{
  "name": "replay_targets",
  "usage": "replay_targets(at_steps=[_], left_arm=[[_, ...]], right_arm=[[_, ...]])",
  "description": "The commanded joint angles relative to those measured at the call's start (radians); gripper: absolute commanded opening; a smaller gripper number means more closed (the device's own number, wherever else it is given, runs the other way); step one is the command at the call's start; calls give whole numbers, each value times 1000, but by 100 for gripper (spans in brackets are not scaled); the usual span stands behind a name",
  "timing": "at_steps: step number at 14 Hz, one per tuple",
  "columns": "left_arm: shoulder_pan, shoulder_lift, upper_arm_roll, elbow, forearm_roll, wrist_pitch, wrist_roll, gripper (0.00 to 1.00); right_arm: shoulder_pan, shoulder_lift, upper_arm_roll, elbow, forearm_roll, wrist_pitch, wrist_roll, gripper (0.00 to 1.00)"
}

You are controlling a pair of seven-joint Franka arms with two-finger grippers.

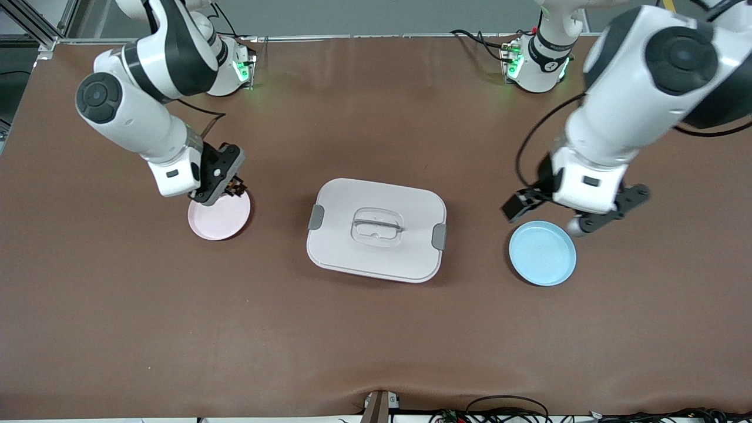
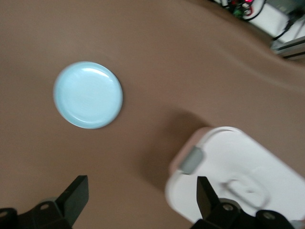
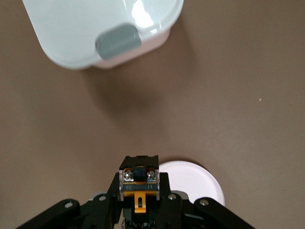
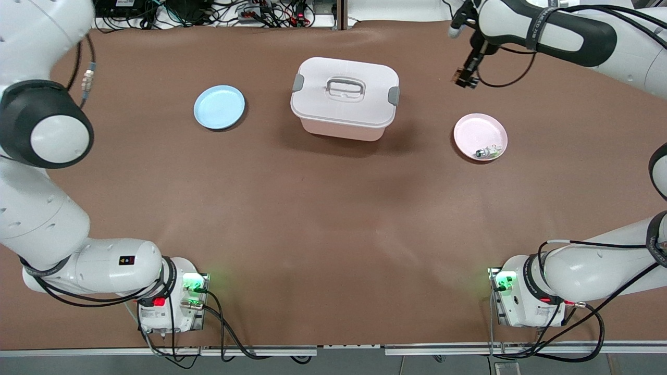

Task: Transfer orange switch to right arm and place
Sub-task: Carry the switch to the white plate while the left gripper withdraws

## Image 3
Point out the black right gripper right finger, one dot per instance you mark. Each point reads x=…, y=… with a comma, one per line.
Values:
x=174, y=212

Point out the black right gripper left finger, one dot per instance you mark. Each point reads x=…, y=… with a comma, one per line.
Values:
x=100, y=212

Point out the orange and black switch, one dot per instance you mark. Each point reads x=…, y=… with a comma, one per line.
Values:
x=139, y=188

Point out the pink round plate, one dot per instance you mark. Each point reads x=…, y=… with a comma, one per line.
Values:
x=190, y=179

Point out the grey box latch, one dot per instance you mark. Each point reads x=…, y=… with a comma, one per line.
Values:
x=118, y=41

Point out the white lidded storage box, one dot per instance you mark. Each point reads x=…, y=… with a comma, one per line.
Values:
x=76, y=28

